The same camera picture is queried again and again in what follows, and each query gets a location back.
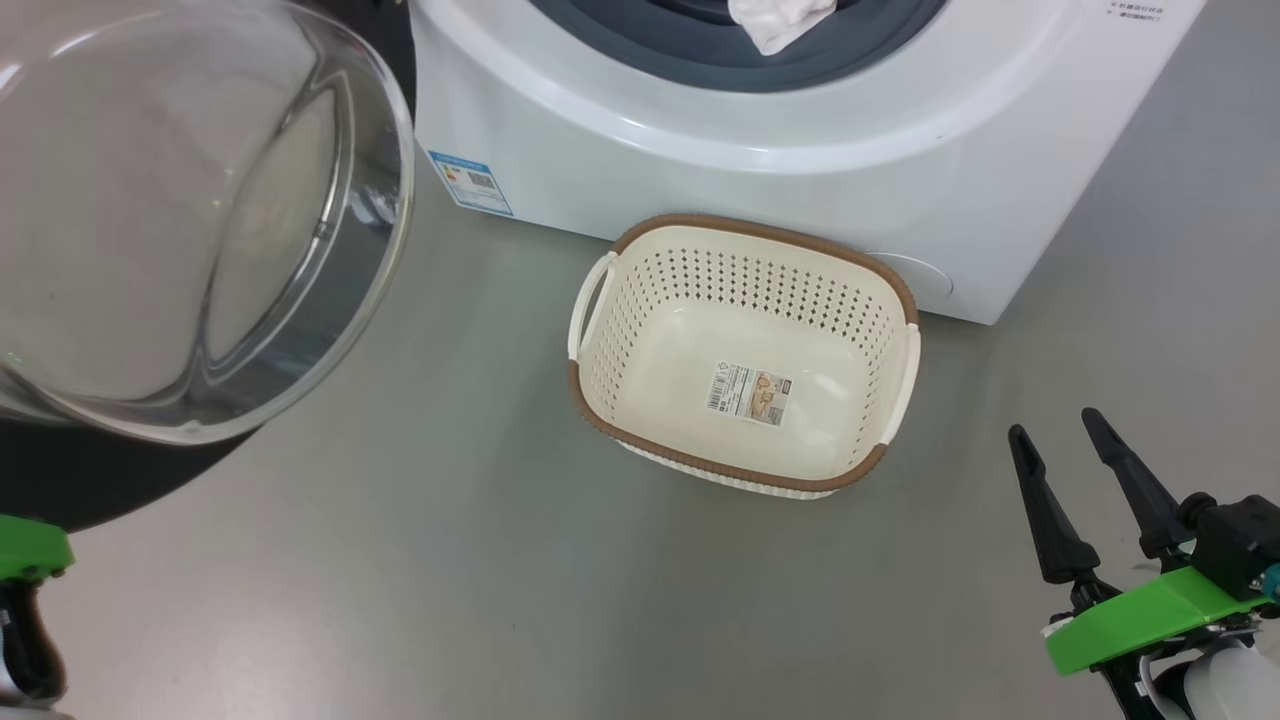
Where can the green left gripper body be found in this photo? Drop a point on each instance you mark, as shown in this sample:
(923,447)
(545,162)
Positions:
(30,548)

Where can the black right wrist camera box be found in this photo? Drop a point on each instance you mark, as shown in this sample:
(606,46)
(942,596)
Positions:
(1240,545)

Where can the white product label sticker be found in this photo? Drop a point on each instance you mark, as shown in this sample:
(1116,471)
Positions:
(750,393)

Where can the cream basket with brown rim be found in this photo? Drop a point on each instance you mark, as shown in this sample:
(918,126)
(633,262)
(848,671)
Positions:
(750,400)

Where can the blue energy label sticker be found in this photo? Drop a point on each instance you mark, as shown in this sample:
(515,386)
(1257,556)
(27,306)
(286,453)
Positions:
(470,183)

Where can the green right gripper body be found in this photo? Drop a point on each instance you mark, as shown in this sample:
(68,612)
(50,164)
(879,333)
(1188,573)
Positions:
(1150,615)

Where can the black round glass washer door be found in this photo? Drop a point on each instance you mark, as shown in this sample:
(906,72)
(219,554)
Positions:
(150,200)

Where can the white front-load washing machine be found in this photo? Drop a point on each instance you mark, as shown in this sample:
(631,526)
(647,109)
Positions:
(900,180)

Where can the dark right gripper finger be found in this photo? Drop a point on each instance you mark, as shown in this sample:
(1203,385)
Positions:
(1145,500)
(1050,520)

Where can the white cloth garment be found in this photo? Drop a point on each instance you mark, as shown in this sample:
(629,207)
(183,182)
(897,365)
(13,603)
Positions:
(780,25)

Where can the round white filter cover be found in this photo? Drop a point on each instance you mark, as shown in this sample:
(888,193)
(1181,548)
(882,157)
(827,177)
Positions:
(915,275)

